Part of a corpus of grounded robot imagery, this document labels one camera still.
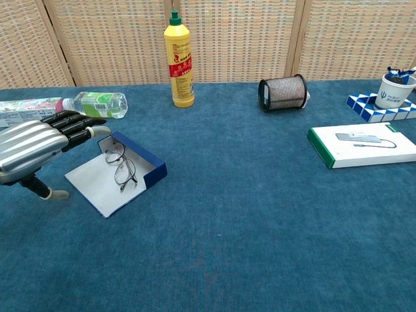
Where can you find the blue felt table cover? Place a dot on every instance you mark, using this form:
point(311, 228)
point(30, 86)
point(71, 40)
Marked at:
point(227, 195)

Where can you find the woven bamboo folding screen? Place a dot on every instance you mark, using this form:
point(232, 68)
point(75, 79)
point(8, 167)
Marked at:
point(113, 39)

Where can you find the small white pink item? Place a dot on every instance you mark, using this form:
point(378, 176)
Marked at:
point(308, 97)

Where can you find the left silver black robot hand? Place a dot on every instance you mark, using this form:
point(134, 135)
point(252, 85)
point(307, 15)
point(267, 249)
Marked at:
point(29, 143)

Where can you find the blue foil snack wrapper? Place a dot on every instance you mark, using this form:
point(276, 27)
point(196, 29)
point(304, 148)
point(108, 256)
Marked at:
point(395, 73)

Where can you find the blue white snake puzzle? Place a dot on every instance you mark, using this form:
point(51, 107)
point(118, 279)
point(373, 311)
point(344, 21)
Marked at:
point(360, 105)

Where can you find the wire-frame eyeglasses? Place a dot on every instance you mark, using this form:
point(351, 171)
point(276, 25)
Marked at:
point(123, 172)

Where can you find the floral toothpaste box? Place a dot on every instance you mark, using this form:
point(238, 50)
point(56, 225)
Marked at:
point(26, 105)

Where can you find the yellow bottle green cap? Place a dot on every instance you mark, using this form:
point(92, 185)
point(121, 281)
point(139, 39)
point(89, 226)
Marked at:
point(182, 81)

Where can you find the white green adapter box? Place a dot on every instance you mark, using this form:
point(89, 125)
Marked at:
point(364, 152)

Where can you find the white paper cup blue logo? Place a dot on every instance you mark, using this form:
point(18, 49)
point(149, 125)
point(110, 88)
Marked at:
point(393, 94)

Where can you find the black mesh pen holder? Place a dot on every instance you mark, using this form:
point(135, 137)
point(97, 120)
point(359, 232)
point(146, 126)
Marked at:
point(286, 92)

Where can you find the clear water bottle green label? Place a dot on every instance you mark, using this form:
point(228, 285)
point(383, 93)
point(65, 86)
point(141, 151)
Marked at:
point(97, 105)

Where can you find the blue cardboard box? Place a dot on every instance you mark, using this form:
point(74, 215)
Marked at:
point(94, 188)

